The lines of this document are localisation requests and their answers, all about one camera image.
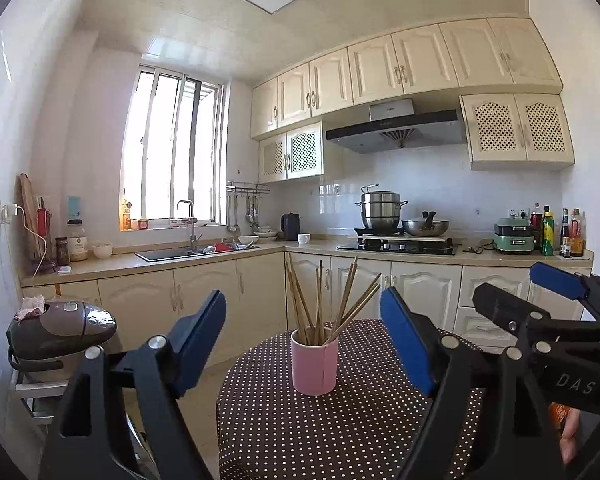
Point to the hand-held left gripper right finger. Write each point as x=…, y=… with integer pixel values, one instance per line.
x=410, y=340

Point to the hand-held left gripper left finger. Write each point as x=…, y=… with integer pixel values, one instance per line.
x=200, y=345

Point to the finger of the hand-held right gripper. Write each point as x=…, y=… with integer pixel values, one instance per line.
x=500, y=307
x=555, y=280

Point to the bunch of wooden chopsticks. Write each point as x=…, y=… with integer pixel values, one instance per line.
x=320, y=310

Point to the pink cup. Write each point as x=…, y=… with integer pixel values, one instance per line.
x=314, y=365

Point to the person's right hand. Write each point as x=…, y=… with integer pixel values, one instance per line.
x=570, y=437

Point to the dark sauce bottle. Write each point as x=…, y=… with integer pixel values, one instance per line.
x=565, y=235

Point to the amber sauce bottle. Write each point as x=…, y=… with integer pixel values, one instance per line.
x=576, y=235

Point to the green electric cooker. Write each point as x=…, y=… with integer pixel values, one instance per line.
x=514, y=240

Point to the red sauce bottle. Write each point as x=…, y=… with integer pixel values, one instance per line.
x=536, y=222

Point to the black gas stove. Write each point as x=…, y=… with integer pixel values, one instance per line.
x=395, y=247

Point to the steel kitchen sink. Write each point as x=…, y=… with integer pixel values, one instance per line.
x=165, y=255

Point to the red item in sink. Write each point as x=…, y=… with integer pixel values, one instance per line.
x=222, y=247

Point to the steel wok with lid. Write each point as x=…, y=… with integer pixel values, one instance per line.
x=425, y=227

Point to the white bowls and plates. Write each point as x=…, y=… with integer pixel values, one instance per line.
x=250, y=240

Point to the metal faucet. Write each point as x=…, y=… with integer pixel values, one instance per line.
x=192, y=225

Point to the beige kitchen countertop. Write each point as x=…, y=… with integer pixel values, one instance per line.
x=105, y=262

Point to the hanging metal ladle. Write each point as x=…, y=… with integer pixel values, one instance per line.
x=234, y=220

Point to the steel steamer pot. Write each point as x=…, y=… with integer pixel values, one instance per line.
x=380, y=210

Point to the small glass jar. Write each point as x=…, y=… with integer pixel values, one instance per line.
x=143, y=224

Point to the small cream bowl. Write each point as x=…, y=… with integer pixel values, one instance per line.
x=102, y=251

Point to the dark rice cooker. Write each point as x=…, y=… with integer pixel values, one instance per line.
x=65, y=330

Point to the brown polka dot tablecloth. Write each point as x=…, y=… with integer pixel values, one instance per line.
x=305, y=435

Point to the small white cup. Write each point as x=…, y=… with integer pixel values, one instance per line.
x=304, y=239

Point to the orange bottle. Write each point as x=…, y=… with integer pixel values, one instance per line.
x=126, y=217

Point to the black electric kettle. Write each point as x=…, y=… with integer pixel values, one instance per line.
x=290, y=227

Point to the white label jar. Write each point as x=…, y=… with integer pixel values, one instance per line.
x=77, y=245

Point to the dark glass jar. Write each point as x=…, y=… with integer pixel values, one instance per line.
x=62, y=252

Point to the metal rack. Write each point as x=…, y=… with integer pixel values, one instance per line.
x=35, y=390

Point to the pink cloth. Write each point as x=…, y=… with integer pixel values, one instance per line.
x=30, y=307

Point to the teal box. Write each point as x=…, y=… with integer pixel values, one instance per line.
x=75, y=207

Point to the kitchen window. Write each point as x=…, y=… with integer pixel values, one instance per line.
x=175, y=150

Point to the red utensil holder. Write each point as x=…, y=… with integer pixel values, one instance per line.
x=42, y=225

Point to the black range hood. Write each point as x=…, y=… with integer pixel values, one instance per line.
x=395, y=132

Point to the wooden cutting board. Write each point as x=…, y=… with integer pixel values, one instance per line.
x=29, y=210

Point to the cream upper kitchen cabinets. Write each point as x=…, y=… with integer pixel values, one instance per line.
x=375, y=67

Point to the cream lattice door wall cabinet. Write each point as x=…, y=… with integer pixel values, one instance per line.
x=302, y=152
x=520, y=130

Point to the metal utensil rail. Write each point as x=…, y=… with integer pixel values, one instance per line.
x=247, y=187

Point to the wall outlet with charger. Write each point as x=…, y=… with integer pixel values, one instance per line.
x=11, y=211

